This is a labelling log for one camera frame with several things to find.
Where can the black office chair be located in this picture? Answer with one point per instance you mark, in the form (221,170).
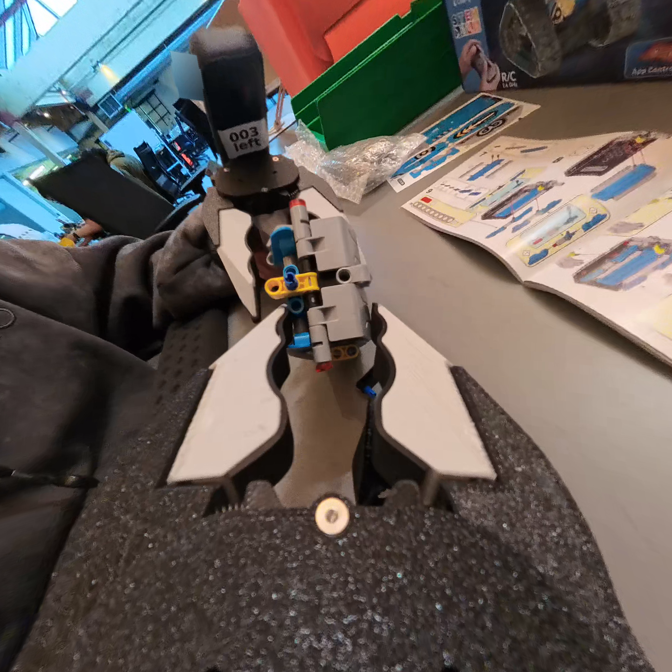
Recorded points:
(99,194)

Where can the open instruction booklet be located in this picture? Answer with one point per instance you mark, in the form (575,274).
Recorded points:
(567,231)

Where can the black toy connector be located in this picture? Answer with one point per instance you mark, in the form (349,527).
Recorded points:
(362,387)

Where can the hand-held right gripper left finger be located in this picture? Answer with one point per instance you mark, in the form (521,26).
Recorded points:
(231,414)

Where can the orange fabric bin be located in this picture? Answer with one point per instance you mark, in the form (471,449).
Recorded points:
(294,36)

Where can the dark printed toy set box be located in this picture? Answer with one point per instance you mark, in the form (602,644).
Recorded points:
(556,42)

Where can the clear plastic bag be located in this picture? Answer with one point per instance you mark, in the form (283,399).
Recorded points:
(357,157)

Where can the person's left forearm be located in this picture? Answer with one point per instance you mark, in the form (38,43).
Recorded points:
(194,267)

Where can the grey blue toy brick model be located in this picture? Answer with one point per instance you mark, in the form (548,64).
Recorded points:
(336,246)

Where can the blue sticker sheet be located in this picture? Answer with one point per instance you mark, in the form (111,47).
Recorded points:
(462,131)

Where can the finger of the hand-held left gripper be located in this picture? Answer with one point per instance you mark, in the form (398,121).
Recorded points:
(233,241)
(317,202)

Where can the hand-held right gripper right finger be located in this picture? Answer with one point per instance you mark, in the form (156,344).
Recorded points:
(430,414)

